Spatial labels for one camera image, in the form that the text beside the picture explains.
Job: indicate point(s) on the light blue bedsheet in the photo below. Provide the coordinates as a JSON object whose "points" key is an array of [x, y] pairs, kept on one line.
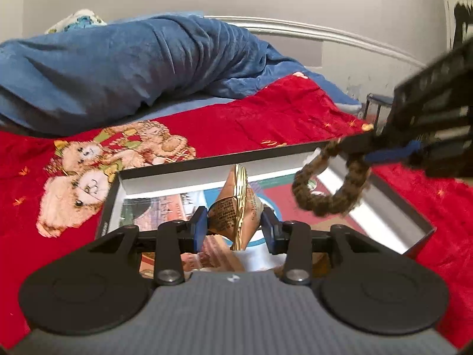
{"points": [[192, 105]]}

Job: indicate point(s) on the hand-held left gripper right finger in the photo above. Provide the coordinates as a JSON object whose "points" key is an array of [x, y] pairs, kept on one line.
{"points": [[268, 229]]}

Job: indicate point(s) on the gold snack packet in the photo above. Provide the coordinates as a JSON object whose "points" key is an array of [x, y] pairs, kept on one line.
{"points": [[232, 210]]}

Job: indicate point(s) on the black shallow cardboard box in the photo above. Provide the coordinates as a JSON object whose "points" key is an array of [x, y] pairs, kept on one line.
{"points": [[384, 222]]}

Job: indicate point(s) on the dark metal stool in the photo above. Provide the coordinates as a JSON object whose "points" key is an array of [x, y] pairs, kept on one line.
{"points": [[380, 98]]}

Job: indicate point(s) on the white and black wall poster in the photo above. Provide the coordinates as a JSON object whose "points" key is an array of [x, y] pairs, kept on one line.
{"points": [[452, 14]]}

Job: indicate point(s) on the white and blue pillow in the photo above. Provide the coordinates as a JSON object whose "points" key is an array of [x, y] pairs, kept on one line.
{"points": [[79, 20]]}

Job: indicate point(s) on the brown knitted scrunchie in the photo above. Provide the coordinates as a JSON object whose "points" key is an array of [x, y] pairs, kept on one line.
{"points": [[325, 203]]}

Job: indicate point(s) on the white bed headboard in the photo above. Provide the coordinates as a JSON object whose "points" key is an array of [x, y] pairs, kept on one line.
{"points": [[332, 37]]}

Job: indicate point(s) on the blue duvet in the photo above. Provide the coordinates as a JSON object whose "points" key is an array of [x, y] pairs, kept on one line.
{"points": [[111, 66]]}

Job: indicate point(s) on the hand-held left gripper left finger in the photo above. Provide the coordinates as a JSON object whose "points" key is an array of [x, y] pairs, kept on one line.
{"points": [[198, 229]]}

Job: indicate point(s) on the red and white book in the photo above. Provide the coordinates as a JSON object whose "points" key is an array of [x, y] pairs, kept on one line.
{"points": [[166, 207]]}

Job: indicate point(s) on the red teddy bear blanket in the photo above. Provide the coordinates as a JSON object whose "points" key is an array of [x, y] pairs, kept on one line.
{"points": [[258, 118]]}

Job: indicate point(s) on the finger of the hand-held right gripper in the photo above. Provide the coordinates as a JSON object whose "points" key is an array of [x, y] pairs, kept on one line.
{"points": [[391, 153], [358, 142]]}

